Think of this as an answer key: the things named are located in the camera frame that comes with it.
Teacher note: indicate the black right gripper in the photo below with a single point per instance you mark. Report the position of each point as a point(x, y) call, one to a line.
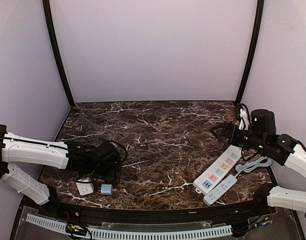
point(229, 132)

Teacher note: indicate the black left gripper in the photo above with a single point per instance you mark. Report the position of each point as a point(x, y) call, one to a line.
point(112, 173)

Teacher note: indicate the white multicolour power strip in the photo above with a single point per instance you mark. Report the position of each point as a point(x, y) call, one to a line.
point(216, 172)

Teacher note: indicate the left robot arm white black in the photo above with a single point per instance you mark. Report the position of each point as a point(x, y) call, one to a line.
point(64, 155)

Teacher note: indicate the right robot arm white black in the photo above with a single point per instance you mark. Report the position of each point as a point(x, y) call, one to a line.
point(282, 148)

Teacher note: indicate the blue usb charger plug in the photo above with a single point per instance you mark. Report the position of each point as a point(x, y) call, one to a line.
point(106, 189)

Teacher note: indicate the white cube socket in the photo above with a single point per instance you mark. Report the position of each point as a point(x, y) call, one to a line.
point(85, 186)

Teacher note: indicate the light blue power strip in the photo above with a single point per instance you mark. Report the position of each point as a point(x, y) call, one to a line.
point(210, 198)

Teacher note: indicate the small circuit board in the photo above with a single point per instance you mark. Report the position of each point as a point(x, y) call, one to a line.
point(75, 230)

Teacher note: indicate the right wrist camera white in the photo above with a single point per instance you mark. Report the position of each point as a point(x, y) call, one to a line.
point(243, 116)

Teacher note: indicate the light blue cable duct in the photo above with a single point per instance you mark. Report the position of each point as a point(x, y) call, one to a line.
point(124, 232)

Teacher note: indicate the black front rail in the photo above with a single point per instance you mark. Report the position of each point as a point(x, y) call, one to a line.
point(232, 213)

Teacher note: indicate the right black frame post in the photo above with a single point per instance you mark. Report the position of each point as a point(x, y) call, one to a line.
point(251, 50)

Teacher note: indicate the black frame post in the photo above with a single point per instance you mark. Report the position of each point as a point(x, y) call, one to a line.
point(251, 50)
point(56, 51)

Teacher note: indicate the left black frame post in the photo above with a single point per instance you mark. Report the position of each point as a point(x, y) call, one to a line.
point(56, 51)

